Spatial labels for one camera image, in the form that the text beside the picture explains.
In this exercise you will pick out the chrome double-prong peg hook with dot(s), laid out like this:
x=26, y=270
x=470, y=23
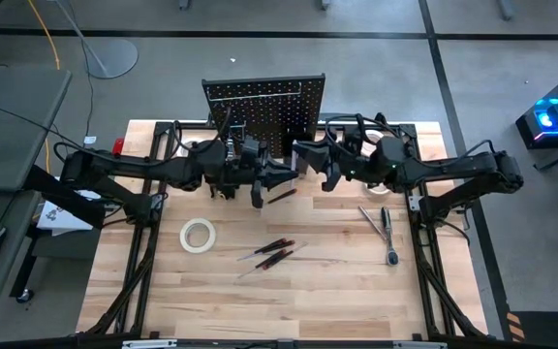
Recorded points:
x=238, y=131

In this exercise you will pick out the black mat with orange stripes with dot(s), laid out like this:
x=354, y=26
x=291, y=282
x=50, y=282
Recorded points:
x=550, y=334

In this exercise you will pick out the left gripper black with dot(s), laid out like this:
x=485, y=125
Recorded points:
x=230, y=169

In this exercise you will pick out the gray round-base floor stand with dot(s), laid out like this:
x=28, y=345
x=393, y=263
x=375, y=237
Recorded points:
x=114, y=58

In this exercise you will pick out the gray side desk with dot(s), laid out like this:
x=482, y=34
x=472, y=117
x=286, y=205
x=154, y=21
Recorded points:
x=8, y=145

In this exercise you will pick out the white printed paper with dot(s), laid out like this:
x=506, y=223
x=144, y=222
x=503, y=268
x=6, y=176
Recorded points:
x=56, y=218

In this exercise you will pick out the lilac ballpoint pen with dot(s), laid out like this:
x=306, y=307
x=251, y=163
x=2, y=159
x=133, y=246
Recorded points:
x=293, y=186

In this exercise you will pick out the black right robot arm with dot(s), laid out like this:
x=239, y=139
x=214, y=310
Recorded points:
x=463, y=167

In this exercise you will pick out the black perforated peg board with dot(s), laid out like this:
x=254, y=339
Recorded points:
x=259, y=111

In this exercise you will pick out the small red box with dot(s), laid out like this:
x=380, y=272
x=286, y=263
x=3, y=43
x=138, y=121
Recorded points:
x=117, y=145

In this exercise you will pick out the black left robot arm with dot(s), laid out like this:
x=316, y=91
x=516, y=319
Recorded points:
x=129, y=169

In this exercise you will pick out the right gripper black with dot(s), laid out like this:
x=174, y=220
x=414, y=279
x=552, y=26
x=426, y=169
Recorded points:
x=373, y=165

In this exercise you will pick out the black caster wheel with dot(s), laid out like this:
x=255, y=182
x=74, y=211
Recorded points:
x=25, y=295

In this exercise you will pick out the black metal table frame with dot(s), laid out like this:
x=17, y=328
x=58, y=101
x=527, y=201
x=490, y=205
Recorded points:
x=163, y=133

